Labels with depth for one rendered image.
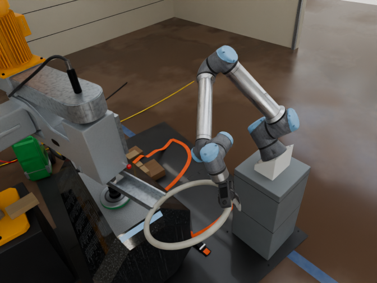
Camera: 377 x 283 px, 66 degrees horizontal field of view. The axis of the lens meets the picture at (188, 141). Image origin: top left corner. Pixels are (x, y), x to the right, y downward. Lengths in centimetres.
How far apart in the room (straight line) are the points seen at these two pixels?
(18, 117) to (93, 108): 75
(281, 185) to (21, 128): 180
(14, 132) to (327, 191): 286
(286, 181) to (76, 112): 145
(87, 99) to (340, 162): 294
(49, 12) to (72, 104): 549
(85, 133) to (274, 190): 128
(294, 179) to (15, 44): 197
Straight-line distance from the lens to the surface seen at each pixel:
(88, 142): 163
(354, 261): 296
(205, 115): 159
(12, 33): 205
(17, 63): 206
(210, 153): 129
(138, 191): 181
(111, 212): 209
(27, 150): 369
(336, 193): 338
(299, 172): 225
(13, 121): 218
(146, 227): 157
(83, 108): 153
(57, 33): 706
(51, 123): 199
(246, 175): 216
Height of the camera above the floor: 241
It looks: 40 degrees down
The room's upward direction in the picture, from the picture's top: 6 degrees counter-clockwise
